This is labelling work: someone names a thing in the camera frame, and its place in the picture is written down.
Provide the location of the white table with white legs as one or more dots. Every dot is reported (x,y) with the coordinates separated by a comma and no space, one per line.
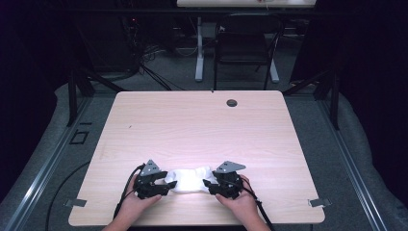
(199,57)

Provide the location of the black chair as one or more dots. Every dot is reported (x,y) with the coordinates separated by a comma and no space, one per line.
(243,45)

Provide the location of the aluminium floor rail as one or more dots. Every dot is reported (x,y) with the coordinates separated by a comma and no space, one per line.
(48,166)
(352,166)

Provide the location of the white sock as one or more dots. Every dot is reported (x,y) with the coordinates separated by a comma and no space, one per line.
(183,183)
(205,173)

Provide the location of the black metal stand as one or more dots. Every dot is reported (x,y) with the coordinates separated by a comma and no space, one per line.
(333,96)
(73,96)

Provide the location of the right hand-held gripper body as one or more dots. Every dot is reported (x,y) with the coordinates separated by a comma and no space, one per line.
(229,183)

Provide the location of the person's right hand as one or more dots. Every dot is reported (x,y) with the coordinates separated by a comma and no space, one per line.
(239,205)

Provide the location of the person's left hand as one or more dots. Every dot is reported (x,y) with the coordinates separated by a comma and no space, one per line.
(136,205)

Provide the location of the grey metal table bracket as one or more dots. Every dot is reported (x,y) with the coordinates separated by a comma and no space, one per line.
(319,202)
(75,202)

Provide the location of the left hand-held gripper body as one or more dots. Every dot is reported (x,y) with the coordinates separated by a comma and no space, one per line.
(147,184)

